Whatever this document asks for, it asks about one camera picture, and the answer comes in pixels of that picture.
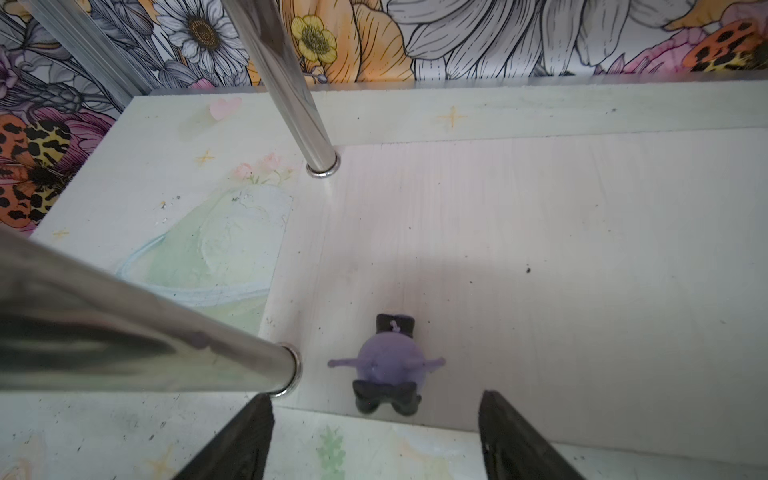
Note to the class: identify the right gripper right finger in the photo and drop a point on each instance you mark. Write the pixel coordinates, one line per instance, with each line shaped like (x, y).
(512, 448)

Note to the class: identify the purple round toy figure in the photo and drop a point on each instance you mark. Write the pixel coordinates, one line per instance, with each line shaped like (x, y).
(391, 368)

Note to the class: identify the white two-tier shelf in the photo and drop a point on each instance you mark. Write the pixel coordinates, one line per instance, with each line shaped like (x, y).
(595, 249)

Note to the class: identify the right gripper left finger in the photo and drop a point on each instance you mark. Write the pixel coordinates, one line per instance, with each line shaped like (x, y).
(240, 450)

